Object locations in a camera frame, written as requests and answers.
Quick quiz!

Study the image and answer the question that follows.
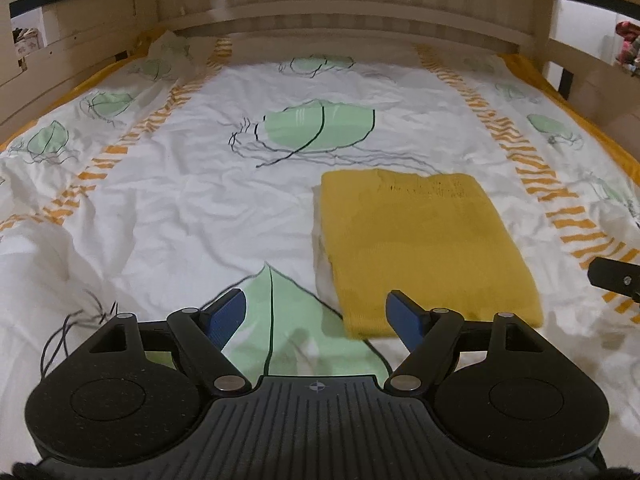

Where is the white patterned duvet cover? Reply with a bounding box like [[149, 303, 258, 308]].
[[1, 34, 639, 468]]

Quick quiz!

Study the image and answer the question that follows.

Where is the light wooden bed frame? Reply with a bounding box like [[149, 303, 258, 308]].
[[1, 0, 639, 146]]

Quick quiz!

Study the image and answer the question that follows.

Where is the mustard yellow knit sweater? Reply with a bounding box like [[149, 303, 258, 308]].
[[319, 169, 544, 339]]

